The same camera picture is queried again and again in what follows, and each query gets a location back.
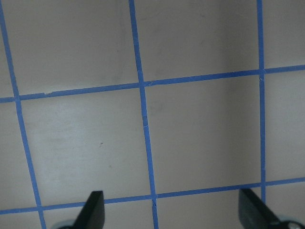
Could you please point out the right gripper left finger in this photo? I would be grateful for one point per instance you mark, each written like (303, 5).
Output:
(92, 215)

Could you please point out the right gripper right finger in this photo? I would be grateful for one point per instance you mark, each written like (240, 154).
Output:
(253, 213)

